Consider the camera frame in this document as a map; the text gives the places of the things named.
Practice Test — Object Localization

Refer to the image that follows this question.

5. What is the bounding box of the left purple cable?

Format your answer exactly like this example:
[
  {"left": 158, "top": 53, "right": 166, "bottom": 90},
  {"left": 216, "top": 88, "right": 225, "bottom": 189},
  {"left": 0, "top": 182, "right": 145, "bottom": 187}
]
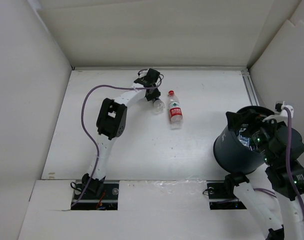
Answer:
[{"left": 71, "top": 69, "right": 165, "bottom": 208}]

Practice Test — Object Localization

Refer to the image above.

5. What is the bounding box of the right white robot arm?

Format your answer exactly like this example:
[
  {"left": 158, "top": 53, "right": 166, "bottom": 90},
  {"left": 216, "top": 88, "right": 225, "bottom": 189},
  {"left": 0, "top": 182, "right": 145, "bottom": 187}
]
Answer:
[{"left": 213, "top": 106, "right": 304, "bottom": 240}]

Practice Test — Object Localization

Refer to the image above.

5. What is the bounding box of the clear bottle black cap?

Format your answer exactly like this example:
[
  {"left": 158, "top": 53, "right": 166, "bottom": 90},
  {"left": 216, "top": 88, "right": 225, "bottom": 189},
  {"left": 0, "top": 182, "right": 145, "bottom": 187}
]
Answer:
[{"left": 152, "top": 97, "right": 165, "bottom": 115}]

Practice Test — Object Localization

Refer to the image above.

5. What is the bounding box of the clear bottle blue white label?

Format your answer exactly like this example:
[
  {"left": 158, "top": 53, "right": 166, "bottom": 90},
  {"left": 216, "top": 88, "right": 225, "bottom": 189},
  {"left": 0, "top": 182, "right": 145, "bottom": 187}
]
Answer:
[{"left": 236, "top": 128, "right": 250, "bottom": 149}]

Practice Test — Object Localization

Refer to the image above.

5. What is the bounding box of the dark blue round bin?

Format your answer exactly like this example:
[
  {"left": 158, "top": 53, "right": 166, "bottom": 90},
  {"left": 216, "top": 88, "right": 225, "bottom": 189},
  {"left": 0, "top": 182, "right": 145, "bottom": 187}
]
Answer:
[{"left": 213, "top": 105, "right": 277, "bottom": 175}]

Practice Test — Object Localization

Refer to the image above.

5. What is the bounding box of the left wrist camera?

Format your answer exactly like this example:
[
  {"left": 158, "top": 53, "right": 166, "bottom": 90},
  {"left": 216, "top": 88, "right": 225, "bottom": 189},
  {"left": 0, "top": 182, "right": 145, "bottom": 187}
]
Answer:
[{"left": 137, "top": 69, "right": 148, "bottom": 78}]

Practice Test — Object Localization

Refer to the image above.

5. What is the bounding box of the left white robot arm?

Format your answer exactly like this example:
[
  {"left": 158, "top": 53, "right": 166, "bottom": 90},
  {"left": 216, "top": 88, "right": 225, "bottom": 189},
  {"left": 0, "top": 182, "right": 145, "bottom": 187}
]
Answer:
[{"left": 81, "top": 68, "right": 163, "bottom": 198}]

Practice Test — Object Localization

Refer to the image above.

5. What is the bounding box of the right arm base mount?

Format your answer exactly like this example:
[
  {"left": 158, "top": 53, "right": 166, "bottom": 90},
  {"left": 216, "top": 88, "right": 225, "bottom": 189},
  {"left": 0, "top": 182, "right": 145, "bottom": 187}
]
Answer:
[{"left": 203, "top": 181, "right": 246, "bottom": 210}]

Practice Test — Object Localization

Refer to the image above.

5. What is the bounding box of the green plastic bottle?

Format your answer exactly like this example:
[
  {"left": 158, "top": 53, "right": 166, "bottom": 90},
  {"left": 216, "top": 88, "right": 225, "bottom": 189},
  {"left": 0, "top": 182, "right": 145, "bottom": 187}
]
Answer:
[{"left": 248, "top": 143, "right": 259, "bottom": 153}]

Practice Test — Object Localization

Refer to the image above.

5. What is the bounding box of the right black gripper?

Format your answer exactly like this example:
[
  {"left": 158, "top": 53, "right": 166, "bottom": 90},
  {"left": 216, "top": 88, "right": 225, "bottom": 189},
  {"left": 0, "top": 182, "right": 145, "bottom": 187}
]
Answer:
[{"left": 225, "top": 107, "right": 281, "bottom": 164}]

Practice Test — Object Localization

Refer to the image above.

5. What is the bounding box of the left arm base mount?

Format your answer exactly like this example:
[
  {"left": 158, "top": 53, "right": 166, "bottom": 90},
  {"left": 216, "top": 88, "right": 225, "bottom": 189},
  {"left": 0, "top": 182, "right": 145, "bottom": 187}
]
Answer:
[{"left": 71, "top": 181, "right": 119, "bottom": 211}]

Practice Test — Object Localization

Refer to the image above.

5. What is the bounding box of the clear bottle red cap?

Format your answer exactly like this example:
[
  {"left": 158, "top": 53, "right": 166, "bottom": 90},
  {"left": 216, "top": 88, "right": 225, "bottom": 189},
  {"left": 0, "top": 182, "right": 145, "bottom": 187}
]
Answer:
[{"left": 168, "top": 90, "right": 183, "bottom": 130}]

